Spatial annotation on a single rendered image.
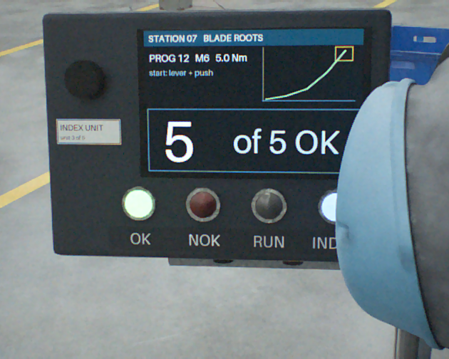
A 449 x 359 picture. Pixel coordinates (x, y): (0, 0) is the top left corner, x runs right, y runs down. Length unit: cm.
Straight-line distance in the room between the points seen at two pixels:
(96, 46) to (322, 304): 193
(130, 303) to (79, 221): 189
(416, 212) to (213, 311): 210
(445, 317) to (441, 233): 4
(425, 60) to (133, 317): 223
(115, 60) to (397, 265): 31
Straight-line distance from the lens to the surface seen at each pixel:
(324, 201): 54
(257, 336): 227
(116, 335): 232
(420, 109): 32
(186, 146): 55
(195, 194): 55
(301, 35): 53
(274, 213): 54
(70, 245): 58
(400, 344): 69
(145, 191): 56
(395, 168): 30
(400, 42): 457
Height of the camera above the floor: 136
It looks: 25 degrees down
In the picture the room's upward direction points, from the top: 2 degrees counter-clockwise
